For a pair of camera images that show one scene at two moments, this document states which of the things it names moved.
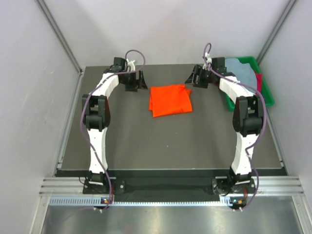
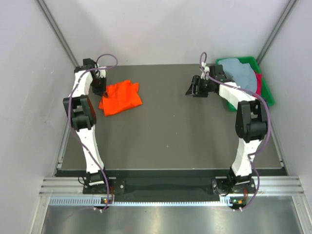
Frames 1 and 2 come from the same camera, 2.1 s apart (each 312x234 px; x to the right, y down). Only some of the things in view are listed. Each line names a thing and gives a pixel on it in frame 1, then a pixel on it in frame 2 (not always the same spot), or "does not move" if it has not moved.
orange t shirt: (168, 100) to (122, 95)
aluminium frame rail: (267, 185) does not move
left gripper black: (133, 86) to (102, 90)
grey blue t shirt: (244, 72) does not move
